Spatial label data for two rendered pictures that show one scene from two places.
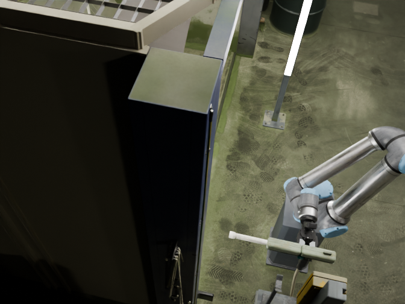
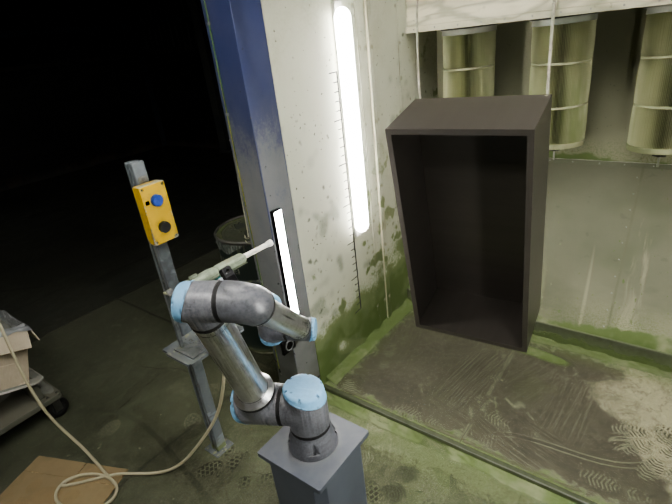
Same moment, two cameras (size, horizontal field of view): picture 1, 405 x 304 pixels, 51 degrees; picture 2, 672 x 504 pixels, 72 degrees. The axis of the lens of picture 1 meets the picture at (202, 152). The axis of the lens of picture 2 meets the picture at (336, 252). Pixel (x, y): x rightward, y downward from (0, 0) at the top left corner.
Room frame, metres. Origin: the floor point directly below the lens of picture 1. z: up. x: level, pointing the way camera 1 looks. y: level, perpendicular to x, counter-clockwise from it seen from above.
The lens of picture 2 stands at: (2.14, -1.71, 2.02)
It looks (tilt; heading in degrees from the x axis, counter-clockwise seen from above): 25 degrees down; 121
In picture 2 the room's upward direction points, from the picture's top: 7 degrees counter-clockwise
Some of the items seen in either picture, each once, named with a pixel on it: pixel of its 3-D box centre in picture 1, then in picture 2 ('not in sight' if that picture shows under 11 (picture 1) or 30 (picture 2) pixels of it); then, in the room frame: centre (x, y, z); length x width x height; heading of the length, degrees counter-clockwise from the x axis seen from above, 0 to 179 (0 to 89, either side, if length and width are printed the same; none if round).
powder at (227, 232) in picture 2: not in sight; (255, 228); (0.12, 0.61, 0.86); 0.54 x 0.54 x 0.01
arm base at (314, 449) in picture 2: not in sight; (311, 431); (1.33, -0.70, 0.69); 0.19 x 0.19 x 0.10
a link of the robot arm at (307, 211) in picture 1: (307, 216); not in sight; (1.01, -0.54, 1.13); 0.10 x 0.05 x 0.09; 81
